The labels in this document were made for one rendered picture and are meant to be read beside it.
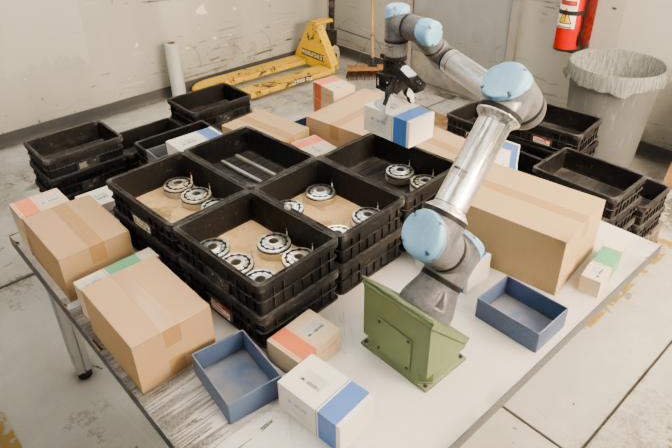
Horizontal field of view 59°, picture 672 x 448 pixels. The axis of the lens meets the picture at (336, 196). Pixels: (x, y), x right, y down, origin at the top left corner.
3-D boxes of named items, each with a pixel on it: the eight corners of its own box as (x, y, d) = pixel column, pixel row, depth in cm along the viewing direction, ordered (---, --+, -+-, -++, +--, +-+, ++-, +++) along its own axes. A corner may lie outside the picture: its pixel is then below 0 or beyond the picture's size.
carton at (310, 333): (310, 328, 170) (309, 308, 167) (341, 349, 164) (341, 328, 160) (268, 360, 160) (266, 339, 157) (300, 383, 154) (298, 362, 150)
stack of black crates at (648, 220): (660, 225, 310) (672, 186, 298) (634, 248, 293) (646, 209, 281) (587, 195, 336) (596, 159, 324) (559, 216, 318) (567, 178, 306)
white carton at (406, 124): (432, 137, 197) (434, 111, 192) (408, 148, 190) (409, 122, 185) (388, 119, 209) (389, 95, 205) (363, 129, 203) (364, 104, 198)
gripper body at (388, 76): (391, 84, 199) (392, 48, 193) (410, 91, 193) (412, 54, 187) (375, 90, 195) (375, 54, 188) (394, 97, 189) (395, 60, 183)
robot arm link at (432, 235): (453, 280, 148) (553, 90, 152) (426, 263, 137) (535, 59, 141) (416, 261, 156) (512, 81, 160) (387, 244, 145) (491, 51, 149)
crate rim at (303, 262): (340, 245, 170) (340, 238, 168) (258, 296, 152) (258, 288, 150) (251, 195, 194) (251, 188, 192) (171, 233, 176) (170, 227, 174)
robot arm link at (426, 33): (452, 37, 177) (425, 29, 185) (436, 14, 169) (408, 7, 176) (438, 59, 177) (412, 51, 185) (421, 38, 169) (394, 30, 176)
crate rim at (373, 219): (407, 203, 188) (407, 197, 187) (340, 245, 170) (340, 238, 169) (318, 162, 212) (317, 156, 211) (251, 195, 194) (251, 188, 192)
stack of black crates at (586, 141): (590, 195, 336) (609, 119, 312) (559, 217, 317) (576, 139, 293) (524, 168, 363) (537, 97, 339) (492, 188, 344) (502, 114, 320)
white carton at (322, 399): (373, 421, 144) (374, 395, 139) (340, 454, 136) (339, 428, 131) (313, 378, 155) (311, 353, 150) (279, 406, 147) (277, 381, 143)
